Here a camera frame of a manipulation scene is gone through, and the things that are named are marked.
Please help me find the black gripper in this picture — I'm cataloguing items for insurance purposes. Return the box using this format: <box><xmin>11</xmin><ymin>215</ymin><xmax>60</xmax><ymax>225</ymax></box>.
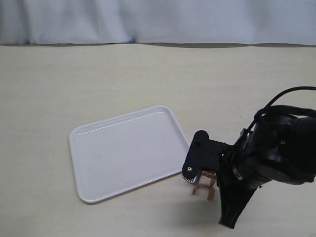
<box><xmin>217</xmin><ymin>118</ymin><xmax>300</xmax><ymax>222</ymax></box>

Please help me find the wooden notched piece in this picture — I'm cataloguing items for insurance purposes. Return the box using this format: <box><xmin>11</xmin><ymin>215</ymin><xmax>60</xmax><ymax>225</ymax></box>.
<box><xmin>207</xmin><ymin>176</ymin><xmax>216</xmax><ymax>201</ymax></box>
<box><xmin>192</xmin><ymin>171</ymin><xmax>210</xmax><ymax>195</ymax></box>
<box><xmin>202</xmin><ymin>171</ymin><xmax>217</xmax><ymax>180</ymax></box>

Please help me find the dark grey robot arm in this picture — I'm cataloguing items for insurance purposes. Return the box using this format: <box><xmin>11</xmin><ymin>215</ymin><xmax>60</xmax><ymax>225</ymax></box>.
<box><xmin>217</xmin><ymin>115</ymin><xmax>316</xmax><ymax>229</ymax></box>

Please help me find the white plastic tray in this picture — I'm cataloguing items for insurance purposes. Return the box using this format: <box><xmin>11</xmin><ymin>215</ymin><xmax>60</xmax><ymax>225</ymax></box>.
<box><xmin>69</xmin><ymin>105</ymin><xmax>190</xmax><ymax>204</ymax></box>

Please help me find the white cloth backdrop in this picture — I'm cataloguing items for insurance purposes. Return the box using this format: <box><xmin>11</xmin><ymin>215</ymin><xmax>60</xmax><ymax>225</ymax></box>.
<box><xmin>0</xmin><ymin>0</ymin><xmax>316</xmax><ymax>45</ymax></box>

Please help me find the black cable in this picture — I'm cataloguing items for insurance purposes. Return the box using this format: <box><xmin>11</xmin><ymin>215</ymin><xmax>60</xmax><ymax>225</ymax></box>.
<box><xmin>246</xmin><ymin>86</ymin><xmax>316</xmax><ymax>134</ymax></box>

